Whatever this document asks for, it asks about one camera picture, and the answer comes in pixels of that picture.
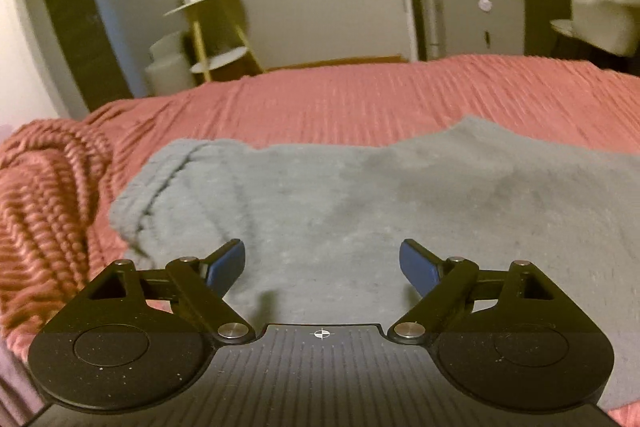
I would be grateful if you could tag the dark brown door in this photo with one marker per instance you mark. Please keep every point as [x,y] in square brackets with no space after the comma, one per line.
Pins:
[75,17]

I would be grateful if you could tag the pink ribbed bedspread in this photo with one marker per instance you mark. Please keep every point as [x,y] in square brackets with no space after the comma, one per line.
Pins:
[350,107]

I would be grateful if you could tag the grey pants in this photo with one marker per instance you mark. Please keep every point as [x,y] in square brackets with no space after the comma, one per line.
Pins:
[350,217]

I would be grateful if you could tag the white fluffy chair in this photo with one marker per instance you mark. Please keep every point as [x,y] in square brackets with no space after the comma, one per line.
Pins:
[605,17]

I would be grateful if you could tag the white cabinet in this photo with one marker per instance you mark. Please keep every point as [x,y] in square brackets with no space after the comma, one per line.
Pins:
[475,22]

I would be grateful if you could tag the gold round side table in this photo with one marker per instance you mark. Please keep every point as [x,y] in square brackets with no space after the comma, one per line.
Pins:
[220,32]

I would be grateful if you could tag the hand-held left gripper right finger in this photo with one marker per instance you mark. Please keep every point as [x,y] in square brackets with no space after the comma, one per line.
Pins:
[417,268]

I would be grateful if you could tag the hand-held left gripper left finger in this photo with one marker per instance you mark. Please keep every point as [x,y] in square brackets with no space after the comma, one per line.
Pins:
[227,266]

